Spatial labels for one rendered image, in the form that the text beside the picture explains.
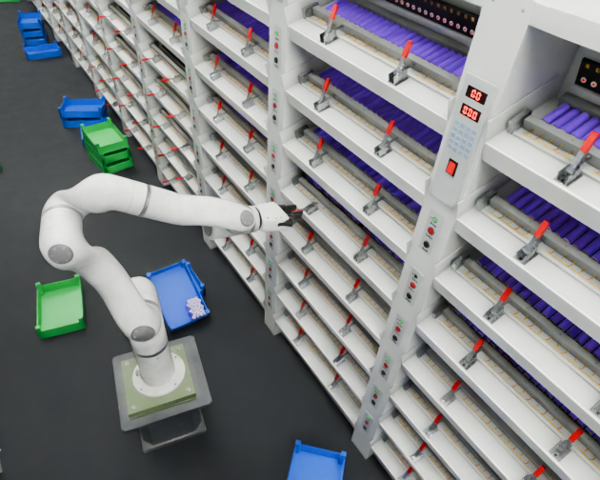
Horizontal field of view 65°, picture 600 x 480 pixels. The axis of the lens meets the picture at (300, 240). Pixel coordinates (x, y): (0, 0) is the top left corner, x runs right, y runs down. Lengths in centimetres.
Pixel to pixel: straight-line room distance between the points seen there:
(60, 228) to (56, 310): 135
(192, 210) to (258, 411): 109
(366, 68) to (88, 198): 75
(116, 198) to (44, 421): 125
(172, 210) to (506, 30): 89
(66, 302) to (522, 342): 213
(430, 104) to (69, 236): 91
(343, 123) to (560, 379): 81
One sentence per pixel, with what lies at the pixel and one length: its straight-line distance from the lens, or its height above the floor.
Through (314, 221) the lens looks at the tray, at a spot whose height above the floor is 88.
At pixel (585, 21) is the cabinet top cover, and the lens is 86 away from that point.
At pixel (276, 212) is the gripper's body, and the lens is 149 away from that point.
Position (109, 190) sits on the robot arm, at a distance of 128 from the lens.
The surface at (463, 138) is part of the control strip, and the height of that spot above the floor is 144.
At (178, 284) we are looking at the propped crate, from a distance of 245.
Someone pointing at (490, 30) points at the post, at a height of 164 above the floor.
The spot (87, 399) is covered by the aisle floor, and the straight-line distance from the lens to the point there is 229.
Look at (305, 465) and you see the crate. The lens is 205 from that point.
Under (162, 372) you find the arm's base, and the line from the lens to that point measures 180.
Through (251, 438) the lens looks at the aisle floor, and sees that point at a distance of 209.
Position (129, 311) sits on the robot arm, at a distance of 151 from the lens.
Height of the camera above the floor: 190
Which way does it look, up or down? 43 degrees down
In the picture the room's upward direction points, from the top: 5 degrees clockwise
